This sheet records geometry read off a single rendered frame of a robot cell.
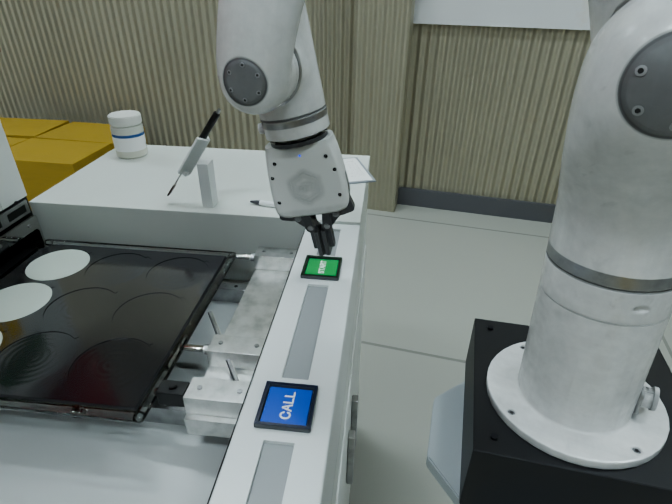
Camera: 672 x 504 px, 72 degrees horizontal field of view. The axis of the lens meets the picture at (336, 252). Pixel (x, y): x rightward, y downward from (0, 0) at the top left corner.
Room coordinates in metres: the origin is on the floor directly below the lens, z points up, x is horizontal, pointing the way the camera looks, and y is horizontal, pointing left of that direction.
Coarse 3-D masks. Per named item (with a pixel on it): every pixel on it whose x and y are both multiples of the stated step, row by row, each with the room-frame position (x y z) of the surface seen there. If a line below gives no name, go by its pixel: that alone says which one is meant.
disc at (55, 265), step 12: (60, 252) 0.72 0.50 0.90; (72, 252) 0.72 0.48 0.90; (84, 252) 0.72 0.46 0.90; (36, 264) 0.68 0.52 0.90; (48, 264) 0.68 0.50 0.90; (60, 264) 0.68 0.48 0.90; (72, 264) 0.68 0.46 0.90; (84, 264) 0.68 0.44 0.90; (36, 276) 0.64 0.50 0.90; (48, 276) 0.64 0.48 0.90; (60, 276) 0.64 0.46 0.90
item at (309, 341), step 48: (336, 240) 0.68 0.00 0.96; (288, 288) 0.53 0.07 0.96; (336, 288) 0.53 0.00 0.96; (288, 336) 0.43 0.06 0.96; (336, 336) 0.43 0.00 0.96; (336, 384) 0.36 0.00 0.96; (240, 432) 0.29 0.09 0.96; (288, 432) 0.29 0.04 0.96; (336, 432) 0.35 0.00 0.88; (240, 480) 0.24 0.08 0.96; (288, 480) 0.24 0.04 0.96
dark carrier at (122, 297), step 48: (0, 288) 0.60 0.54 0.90; (96, 288) 0.61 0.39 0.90; (144, 288) 0.61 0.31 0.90; (192, 288) 0.61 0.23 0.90; (48, 336) 0.49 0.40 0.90; (96, 336) 0.49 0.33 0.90; (144, 336) 0.50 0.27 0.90; (0, 384) 0.40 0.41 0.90; (48, 384) 0.40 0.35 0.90; (96, 384) 0.41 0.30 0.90; (144, 384) 0.41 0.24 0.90
